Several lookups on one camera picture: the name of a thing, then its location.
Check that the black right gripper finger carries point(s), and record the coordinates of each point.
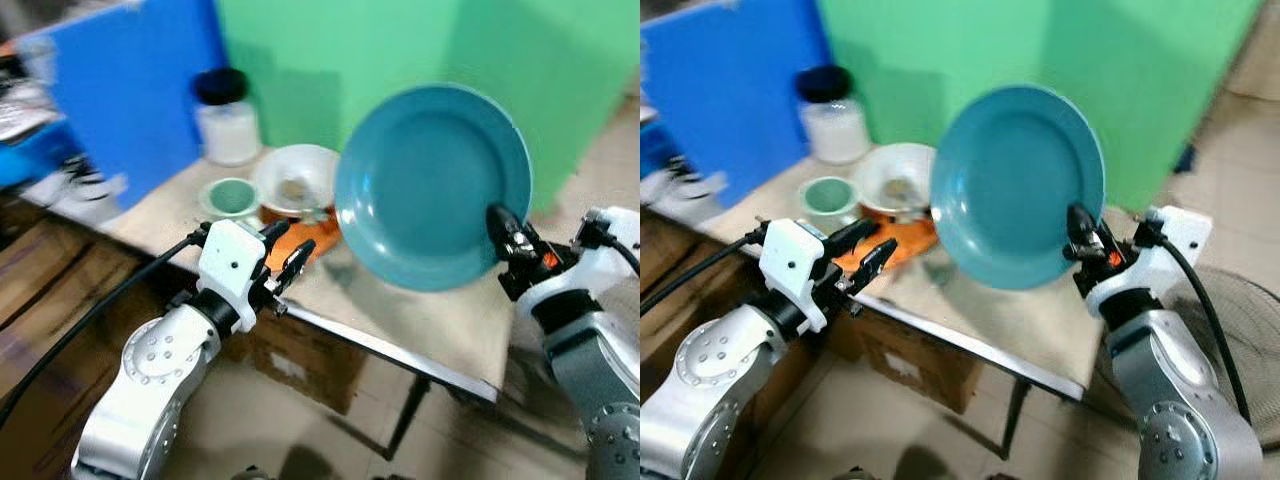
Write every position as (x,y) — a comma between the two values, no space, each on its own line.
(1080,225)
(502,225)

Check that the teal round plate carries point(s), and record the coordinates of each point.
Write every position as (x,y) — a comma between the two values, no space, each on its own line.
(1010,180)
(420,180)

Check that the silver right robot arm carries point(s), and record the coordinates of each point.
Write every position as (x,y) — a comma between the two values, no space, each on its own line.
(1170,390)
(590,380)

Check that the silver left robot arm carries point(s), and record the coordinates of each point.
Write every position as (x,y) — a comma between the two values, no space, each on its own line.
(150,390)
(710,390)

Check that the orange tray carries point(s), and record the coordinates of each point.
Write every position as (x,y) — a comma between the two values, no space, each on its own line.
(318,238)
(910,240)

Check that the small green cup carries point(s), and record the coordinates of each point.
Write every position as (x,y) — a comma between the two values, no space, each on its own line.
(828,197)
(230,198)

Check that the white bowl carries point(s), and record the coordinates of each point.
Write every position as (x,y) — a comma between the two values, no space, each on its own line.
(295,180)
(895,180)

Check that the brown cardboard box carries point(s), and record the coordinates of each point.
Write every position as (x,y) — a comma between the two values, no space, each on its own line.
(915,365)
(300,365)

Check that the white jar with black lid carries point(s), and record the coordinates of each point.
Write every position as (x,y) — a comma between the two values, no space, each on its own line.
(833,125)
(228,125)

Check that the grey floor fan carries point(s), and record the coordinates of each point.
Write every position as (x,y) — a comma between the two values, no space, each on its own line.
(1245,330)

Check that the black metal table leg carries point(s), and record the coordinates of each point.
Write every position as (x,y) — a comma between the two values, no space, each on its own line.
(1014,420)
(408,415)

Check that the blue backdrop board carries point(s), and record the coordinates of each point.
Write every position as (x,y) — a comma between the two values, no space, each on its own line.
(730,90)
(130,90)

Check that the green backdrop board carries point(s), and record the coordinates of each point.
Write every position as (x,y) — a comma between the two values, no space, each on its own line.
(1000,45)
(400,50)

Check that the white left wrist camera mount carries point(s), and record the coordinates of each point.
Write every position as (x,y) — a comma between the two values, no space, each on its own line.
(228,258)
(790,258)

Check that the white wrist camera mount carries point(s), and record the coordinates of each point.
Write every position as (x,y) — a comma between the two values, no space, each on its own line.
(228,258)
(1175,235)
(610,230)
(790,258)

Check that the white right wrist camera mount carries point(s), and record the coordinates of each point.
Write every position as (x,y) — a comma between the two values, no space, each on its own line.
(1175,235)
(610,230)

